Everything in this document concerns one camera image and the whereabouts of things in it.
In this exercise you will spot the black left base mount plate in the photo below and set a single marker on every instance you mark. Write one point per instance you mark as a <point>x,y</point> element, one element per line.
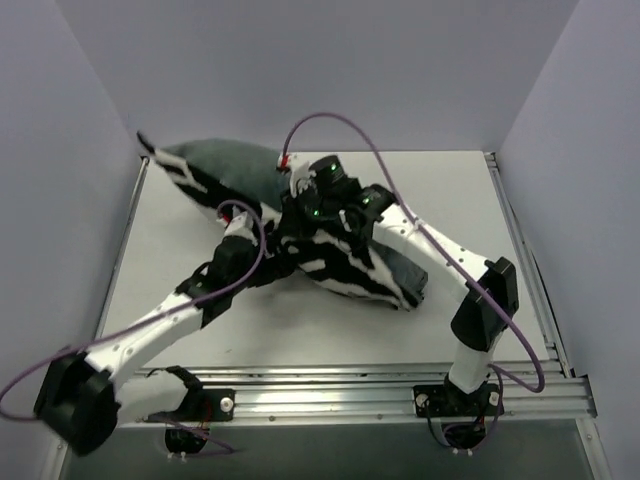
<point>220,402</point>

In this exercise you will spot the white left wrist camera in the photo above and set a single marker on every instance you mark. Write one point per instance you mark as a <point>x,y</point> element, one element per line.
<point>240,225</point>

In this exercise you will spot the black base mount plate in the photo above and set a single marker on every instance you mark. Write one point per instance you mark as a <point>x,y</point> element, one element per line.
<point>220,402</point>
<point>444,400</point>

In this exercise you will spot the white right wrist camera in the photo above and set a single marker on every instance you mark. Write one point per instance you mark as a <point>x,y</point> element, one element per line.
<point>298,170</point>

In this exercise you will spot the zebra and green pillowcase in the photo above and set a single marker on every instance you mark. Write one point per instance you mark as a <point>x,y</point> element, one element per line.
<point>224,177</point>

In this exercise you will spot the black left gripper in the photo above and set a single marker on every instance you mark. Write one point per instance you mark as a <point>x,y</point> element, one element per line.
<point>279,260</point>

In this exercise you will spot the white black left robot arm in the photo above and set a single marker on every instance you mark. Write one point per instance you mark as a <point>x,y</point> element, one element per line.
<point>90,391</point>

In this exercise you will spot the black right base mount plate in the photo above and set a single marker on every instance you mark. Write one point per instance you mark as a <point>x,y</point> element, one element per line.
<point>444,400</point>

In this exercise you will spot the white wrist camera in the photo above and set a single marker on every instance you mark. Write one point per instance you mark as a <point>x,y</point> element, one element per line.
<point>298,170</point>
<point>240,225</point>

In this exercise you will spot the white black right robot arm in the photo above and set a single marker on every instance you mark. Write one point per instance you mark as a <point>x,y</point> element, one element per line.
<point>450,270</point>

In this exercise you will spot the aluminium front rail frame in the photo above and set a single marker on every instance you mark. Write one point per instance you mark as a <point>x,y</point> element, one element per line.
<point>375,394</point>

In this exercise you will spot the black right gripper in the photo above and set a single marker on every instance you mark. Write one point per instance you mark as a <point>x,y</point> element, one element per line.
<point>304,209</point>

